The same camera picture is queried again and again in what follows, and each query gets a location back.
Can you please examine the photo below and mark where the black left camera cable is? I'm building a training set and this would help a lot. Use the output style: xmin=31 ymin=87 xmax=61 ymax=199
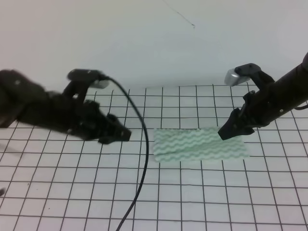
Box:
xmin=103 ymin=76 xmax=148 ymax=231

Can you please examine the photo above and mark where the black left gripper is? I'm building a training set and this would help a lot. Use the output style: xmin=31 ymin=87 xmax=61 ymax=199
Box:
xmin=61 ymin=100 xmax=131 ymax=144

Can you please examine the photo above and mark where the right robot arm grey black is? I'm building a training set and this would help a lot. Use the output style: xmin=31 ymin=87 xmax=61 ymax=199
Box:
xmin=218 ymin=57 xmax=308 ymax=140

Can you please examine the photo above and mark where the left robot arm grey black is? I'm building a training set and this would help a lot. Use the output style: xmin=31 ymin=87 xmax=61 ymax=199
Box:
xmin=0 ymin=69 xmax=131 ymax=144

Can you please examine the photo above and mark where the green white wavy towel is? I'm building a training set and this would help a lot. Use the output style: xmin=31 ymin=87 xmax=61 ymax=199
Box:
xmin=153 ymin=127 xmax=250 ymax=163

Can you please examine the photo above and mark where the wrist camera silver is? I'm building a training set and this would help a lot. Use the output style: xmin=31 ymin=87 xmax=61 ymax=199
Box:
xmin=224 ymin=63 xmax=275 ymax=92
xmin=63 ymin=69 xmax=110 ymax=102

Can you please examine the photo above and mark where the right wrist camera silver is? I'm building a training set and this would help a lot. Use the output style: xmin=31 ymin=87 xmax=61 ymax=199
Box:
xmin=224 ymin=63 xmax=275 ymax=92

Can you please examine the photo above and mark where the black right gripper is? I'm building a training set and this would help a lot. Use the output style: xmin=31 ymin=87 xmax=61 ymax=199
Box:
xmin=218 ymin=90 xmax=279 ymax=140

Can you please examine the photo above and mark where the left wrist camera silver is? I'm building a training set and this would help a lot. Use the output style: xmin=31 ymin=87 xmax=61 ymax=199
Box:
xmin=63 ymin=69 xmax=110 ymax=102

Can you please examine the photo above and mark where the white black-grid tablecloth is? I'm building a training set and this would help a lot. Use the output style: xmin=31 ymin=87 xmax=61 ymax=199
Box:
xmin=0 ymin=84 xmax=308 ymax=231

